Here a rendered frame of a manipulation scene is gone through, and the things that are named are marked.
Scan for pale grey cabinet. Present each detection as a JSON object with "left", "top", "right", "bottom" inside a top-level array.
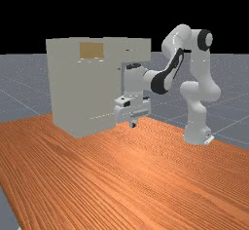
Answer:
[{"left": 45, "top": 37, "right": 123, "bottom": 140}]

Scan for pale grey cabinet drawer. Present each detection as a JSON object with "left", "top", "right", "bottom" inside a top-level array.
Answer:
[{"left": 103, "top": 37, "right": 153, "bottom": 64}]

